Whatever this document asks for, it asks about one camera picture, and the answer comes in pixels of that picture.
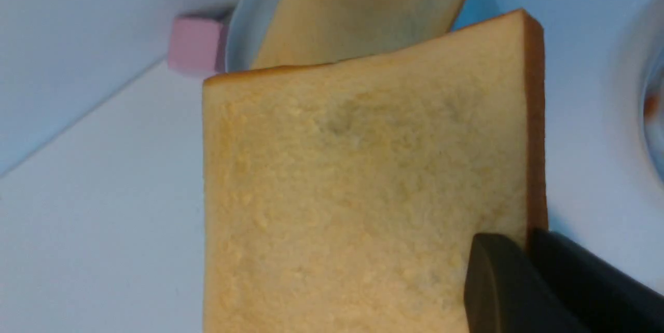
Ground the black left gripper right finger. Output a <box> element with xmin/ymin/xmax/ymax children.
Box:
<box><xmin>530</xmin><ymin>229</ymin><xmax>663</xmax><ymax>332</ymax></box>

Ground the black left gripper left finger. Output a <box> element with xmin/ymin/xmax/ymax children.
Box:
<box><xmin>463</xmin><ymin>233</ymin><xmax>589</xmax><ymax>332</ymax></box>

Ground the toast slice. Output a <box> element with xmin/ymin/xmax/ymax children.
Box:
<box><xmin>251</xmin><ymin>0</ymin><xmax>465</xmax><ymax>69</ymax></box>
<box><xmin>202</xmin><ymin>9</ymin><xmax>548</xmax><ymax>332</ymax></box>

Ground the grey egg plate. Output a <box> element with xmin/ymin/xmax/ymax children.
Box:
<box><xmin>642</xmin><ymin>57</ymin><xmax>663</xmax><ymax>181</ymax></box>

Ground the small light blue plate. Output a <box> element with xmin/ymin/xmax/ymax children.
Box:
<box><xmin>225</xmin><ymin>0</ymin><xmax>501</xmax><ymax>72</ymax></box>

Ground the pink cube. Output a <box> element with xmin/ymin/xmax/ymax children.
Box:
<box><xmin>166</xmin><ymin>16</ymin><xmax>229</xmax><ymax>77</ymax></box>

